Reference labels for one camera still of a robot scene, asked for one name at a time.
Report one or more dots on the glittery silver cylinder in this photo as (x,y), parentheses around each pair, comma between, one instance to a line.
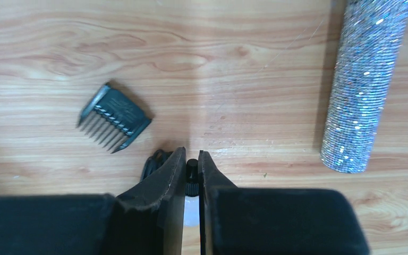
(370,40)

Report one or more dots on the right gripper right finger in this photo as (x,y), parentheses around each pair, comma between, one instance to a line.
(236,220)

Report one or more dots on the small clear oil bottle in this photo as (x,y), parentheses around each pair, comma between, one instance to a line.
(191,207)

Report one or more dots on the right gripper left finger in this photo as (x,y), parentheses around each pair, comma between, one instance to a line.
(146,219)

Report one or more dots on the black clipper guard comb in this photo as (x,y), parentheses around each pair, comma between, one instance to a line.
(112,119)

